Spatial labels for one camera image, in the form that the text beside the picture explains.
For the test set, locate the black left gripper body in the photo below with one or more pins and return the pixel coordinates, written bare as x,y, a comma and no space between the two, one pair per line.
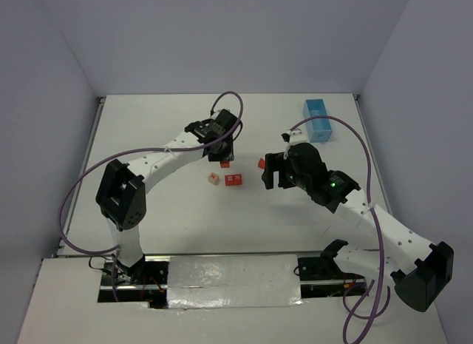
220,154

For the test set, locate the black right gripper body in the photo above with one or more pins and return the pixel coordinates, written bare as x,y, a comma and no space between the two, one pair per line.
274,171

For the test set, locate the light blue plastic box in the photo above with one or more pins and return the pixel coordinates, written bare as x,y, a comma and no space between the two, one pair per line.
319,130

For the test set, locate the natural wood cube red N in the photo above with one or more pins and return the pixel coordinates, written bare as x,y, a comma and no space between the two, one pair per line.
213,178

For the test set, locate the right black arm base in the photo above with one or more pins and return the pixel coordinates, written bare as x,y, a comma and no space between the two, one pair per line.
320,277

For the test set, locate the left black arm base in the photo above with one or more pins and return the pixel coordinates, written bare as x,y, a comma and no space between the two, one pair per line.
145,284

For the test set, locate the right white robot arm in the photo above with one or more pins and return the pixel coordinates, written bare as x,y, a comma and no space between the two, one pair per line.
415,267

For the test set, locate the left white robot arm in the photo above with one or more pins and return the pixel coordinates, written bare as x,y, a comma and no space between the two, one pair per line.
122,192

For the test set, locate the red cube letter R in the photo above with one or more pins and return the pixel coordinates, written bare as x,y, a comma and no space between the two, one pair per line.
237,179

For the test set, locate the red cube white pattern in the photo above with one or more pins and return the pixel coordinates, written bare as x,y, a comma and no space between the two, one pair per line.
229,180

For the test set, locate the silver tape strip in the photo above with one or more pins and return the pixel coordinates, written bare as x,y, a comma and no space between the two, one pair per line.
242,281

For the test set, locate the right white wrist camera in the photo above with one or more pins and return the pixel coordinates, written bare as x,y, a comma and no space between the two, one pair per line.
293,137

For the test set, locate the aluminium table edge rail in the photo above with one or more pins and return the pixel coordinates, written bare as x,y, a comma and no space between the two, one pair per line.
383,189

